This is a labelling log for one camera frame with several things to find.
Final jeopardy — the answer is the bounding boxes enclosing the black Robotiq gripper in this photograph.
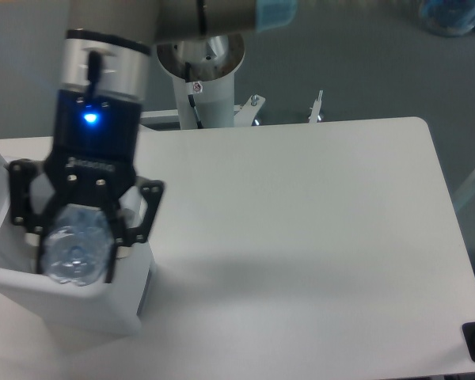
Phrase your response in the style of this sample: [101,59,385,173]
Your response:
[7,87,166,284]

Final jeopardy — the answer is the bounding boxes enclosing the blue plastic bag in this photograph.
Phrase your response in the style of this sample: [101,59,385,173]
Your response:
[417,1,475,37]

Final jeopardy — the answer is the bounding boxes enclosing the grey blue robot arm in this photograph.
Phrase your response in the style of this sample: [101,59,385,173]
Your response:
[8,1,297,286]

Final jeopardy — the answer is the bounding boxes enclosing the white trash can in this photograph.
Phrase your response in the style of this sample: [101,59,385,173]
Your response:
[0,155,156,335]

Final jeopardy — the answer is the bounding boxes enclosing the white pedestal base frame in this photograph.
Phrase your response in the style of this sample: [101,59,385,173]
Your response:
[140,89,325,131]

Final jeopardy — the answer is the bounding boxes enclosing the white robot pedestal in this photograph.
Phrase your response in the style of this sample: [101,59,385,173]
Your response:
[157,33,245,130]

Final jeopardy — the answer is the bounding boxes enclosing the clear plastic bottle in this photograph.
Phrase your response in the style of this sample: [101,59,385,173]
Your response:
[40,204,113,287]

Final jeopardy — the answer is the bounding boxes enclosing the black cable on pedestal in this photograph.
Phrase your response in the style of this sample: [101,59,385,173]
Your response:
[183,61,204,129]

